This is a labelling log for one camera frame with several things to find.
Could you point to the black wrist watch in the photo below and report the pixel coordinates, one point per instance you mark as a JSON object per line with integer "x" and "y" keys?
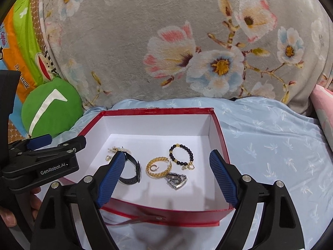
{"x": 138, "y": 170}

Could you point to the grey floral pillow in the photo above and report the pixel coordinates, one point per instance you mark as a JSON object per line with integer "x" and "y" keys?
{"x": 130, "y": 57}

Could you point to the red cardboard box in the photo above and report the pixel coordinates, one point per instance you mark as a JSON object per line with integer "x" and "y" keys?
{"x": 182, "y": 216}

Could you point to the pink cartoon pillow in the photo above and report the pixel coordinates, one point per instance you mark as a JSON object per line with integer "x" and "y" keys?
{"x": 325, "y": 109}

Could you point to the light blue bed sheet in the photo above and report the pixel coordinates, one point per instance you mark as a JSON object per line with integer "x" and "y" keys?
{"x": 273, "y": 148}

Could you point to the person's left hand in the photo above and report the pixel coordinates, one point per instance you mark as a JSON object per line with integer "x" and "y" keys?
{"x": 35, "y": 203}

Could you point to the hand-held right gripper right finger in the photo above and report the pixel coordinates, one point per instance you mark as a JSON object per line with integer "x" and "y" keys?
{"x": 223, "y": 179}

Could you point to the colourful printed cloth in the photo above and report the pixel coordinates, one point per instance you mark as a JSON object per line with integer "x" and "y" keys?
{"x": 26, "y": 44}

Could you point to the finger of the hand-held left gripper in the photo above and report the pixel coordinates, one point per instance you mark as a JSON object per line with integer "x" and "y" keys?
{"x": 39, "y": 142}
{"x": 67, "y": 145}

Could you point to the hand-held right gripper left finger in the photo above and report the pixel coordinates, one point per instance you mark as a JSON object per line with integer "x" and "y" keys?
{"x": 111, "y": 177}

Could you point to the green round cushion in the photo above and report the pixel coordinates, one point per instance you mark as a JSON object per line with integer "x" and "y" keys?
{"x": 65, "y": 114}

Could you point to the silver metal watch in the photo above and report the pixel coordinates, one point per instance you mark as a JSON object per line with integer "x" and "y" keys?
{"x": 179, "y": 185}

